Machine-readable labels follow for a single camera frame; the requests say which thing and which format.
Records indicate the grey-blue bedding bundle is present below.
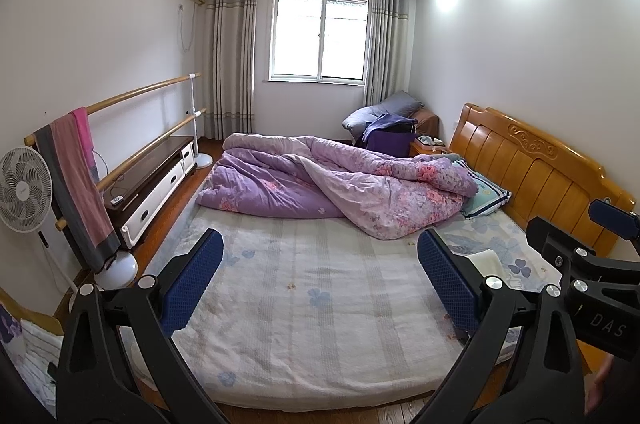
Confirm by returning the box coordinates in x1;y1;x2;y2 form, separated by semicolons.
342;91;425;140

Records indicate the white striped cloth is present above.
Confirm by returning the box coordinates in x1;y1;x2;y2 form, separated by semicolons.
12;319;63;405

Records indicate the air conditioner power cable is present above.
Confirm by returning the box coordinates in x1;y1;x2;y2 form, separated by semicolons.
178;4;196;53

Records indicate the grey pink striped towel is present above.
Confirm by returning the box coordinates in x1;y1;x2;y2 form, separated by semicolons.
34;114;122;274

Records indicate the window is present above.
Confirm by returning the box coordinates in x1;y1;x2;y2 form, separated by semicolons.
267;0;371;84

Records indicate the striped pillow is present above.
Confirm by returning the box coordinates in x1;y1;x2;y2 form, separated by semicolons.
457;169;512;219

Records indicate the dark purple suitcase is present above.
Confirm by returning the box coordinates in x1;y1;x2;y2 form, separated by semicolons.
367;131;417;157

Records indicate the bed with floral sheet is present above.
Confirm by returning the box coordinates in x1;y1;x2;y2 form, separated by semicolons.
127;204;563;400

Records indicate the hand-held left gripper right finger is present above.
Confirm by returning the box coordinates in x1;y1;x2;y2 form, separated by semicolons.
415;228;591;424

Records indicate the bright pink cloth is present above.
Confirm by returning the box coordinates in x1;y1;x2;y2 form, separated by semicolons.
70;106;98;185

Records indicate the wooden nightstand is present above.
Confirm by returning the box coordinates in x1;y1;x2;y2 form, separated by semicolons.
410;136;451;160

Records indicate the purple floral quilt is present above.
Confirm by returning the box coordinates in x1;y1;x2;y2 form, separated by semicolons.
195;133;480;239

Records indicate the indigo cloth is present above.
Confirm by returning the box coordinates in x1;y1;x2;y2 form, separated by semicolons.
361;114;418;142

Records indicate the brown cushioned chair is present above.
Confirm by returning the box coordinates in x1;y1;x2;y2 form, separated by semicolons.
415;108;442;140

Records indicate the grey striped curtain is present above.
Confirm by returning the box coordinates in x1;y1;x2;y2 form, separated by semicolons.
202;0;258;141
362;0;413;106

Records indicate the person's right hand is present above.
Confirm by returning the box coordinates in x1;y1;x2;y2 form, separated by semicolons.
584;356;616;416

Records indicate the wooden double-rail barre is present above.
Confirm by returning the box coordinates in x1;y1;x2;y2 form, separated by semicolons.
25;73;215;290

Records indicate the wooden headboard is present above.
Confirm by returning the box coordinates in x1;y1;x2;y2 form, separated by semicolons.
449;103;636;255

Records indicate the dark-topped white cabinet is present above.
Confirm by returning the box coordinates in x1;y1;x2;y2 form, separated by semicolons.
104;135;197;250

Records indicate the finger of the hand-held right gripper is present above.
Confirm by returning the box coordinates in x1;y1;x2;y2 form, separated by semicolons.
526;216;621;286
587;199;640;255

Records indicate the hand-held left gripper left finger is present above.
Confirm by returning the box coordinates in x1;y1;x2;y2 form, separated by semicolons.
54;228;226;424

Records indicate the white standing fan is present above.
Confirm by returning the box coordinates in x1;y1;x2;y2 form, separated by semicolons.
0;146;53;250

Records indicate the wooden bed frame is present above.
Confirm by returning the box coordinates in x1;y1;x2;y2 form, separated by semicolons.
0;289;66;336

